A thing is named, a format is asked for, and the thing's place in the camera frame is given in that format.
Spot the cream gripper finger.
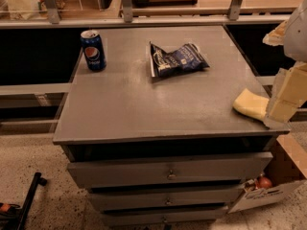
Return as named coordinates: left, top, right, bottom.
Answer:
left=266, top=61, right=307, bottom=123
left=262, top=20, right=288, bottom=46

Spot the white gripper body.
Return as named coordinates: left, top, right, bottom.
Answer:
left=284, top=0, right=307, bottom=62

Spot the yellow sponge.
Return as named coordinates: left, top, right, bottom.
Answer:
left=232, top=89, right=269, bottom=121

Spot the blue chip bag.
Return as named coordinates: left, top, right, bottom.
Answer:
left=150, top=43, right=209, bottom=78

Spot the cardboard box with items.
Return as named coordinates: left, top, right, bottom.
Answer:
left=229, top=134, right=307, bottom=213

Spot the top grey drawer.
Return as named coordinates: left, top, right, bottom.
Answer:
left=67, top=151, right=272, bottom=188

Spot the grey drawer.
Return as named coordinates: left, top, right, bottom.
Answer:
left=103, top=206, right=228, bottom=226
left=88, top=186, right=243, bottom=211
left=67, top=151, right=272, bottom=188

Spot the middle grey drawer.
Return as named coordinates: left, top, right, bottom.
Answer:
left=88, top=186, right=243, bottom=211

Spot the grey drawer cabinet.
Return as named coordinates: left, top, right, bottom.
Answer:
left=54, top=26, right=277, bottom=215

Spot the blue Pepsi can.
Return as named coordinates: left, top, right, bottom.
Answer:
left=81, top=30, right=106, bottom=71

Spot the bottom grey drawer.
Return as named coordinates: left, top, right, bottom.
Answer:
left=103, top=206, right=228, bottom=226

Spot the black stand leg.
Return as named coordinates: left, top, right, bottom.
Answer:
left=0, top=172, right=48, bottom=230

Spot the grey metal railing frame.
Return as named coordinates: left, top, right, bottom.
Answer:
left=0, top=0, right=303, bottom=29

